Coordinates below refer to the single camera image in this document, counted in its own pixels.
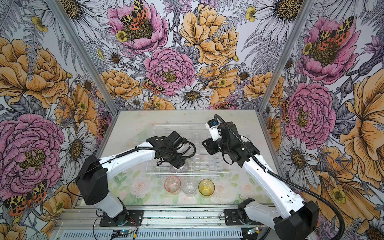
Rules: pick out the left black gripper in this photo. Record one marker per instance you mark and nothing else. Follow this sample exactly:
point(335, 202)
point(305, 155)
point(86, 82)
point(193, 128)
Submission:
point(177, 163)

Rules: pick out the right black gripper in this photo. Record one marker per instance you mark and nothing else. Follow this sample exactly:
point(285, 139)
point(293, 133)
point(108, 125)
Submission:
point(210, 145)

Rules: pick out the pink glass cup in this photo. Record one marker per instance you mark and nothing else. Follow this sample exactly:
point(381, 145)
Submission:
point(172, 184)

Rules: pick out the clear glass cup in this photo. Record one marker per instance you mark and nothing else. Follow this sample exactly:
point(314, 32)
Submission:
point(189, 186)

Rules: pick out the amber glass cup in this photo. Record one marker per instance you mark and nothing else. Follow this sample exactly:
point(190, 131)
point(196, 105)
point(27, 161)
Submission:
point(206, 187)

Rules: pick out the white ribbed bowl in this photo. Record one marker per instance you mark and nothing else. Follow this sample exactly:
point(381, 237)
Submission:
point(183, 169)

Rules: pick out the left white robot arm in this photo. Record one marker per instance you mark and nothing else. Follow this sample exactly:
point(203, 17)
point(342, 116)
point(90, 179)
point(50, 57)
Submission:
point(95, 174)

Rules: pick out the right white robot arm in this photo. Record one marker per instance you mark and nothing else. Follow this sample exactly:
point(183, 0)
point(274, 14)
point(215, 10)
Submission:
point(291, 217)

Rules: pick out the green circuit board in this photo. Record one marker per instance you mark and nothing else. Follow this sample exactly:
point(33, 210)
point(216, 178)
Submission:
point(120, 234)

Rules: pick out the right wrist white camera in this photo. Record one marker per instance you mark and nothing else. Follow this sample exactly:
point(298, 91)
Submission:
point(213, 127)

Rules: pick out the aluminium corner post left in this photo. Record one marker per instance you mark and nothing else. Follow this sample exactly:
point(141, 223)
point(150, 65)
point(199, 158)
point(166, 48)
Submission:
point(76, 42)

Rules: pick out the aluminium corner post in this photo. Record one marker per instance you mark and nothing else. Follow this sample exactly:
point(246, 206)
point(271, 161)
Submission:
point(76, 42)
point(291, 40)

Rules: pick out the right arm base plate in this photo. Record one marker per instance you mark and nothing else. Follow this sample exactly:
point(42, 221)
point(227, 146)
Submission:
point(235, 217)

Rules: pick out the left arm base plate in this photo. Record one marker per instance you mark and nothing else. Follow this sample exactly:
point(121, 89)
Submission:
point(127, 218)

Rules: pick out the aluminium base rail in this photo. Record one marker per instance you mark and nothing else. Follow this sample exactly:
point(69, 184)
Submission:
point(193, 222)

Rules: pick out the aluminium corner post right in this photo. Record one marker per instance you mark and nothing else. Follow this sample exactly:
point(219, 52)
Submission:
point(291, 40)

